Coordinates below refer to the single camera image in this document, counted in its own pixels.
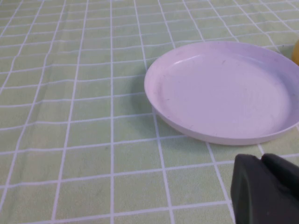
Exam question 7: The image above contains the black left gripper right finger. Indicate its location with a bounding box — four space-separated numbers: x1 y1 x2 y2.
261 153 299 200

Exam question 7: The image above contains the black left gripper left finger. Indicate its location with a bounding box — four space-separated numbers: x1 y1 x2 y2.
230 153 299 224

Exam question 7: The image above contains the yellow toy banana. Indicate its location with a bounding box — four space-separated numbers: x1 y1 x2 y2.
291 39 299 66

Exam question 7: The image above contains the pink round plate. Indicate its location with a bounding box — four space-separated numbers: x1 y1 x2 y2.
143 41 299 146

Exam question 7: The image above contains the green checked tablecloth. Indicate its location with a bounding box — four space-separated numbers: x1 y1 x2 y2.
0 0 299 224

